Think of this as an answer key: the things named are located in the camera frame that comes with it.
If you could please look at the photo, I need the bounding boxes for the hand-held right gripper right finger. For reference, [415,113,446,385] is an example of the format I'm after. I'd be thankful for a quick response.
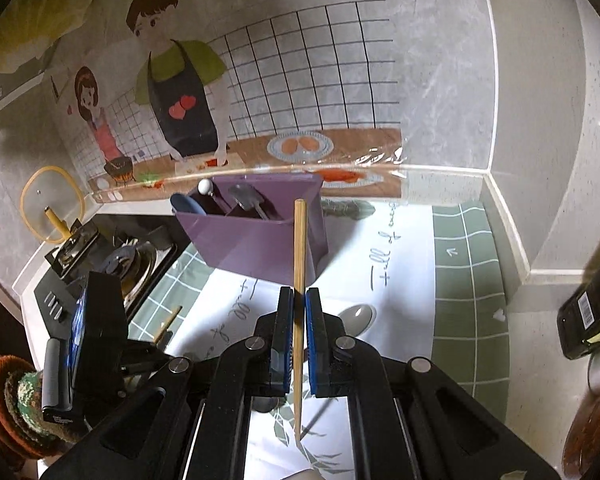
[305,287,563,480]

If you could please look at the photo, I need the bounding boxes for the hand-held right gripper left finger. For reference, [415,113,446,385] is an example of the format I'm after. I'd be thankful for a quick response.
[40,286,296,480]

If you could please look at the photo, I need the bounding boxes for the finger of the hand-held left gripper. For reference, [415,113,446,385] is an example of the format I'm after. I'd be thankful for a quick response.
[41,337,75,412]
[69,271,130,397]

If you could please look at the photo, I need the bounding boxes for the large metal spoon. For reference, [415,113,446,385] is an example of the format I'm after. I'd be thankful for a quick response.
[337,302,378,338]

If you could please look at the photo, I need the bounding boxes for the wooden chopstick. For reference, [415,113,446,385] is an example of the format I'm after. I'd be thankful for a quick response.
[293,199,308,451]
[152,305,183,346]

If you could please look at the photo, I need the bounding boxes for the purple plastic utensil holder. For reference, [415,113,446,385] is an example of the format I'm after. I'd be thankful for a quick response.
[172,172,331,291]

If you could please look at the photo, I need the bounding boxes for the blue spoon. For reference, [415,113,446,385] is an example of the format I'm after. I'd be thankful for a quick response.
[171,192,206,216]

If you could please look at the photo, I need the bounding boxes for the black spatula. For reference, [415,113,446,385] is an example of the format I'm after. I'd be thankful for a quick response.
[227,183,271,221]

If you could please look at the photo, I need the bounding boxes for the white ball-end utensil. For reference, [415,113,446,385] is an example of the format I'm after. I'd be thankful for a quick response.
[197,179,216,211]

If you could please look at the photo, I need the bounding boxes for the large gas burner with grate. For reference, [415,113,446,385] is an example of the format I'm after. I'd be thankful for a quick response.
[100,240,176,306]

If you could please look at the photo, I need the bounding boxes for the small gas burner with grate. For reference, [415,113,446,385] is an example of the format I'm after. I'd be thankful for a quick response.
[45,222,103,276]

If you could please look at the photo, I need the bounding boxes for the black gas stove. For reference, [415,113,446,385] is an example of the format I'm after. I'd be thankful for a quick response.
[32,215,193,341]

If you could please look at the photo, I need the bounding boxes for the green checked printed mat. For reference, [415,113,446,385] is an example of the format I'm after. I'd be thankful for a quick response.
[127,200,511,480]

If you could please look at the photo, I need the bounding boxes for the yellow-rimmed glass pot lid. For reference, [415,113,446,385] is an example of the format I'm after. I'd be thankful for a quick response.
[20,165,88,246]

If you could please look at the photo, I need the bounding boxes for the dark soy sauce bottle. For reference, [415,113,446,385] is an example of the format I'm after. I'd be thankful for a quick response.
[556,240,600,361]

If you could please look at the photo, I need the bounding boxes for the yellow-lidded chili jar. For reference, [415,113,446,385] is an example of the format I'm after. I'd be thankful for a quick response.
[562,380,600,480]

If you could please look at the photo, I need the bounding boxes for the range hood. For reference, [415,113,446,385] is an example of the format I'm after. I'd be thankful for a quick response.
[0,0,106,128]

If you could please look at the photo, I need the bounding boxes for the cartoon wall poster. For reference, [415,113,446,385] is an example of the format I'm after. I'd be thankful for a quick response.
[50,0,411,206]

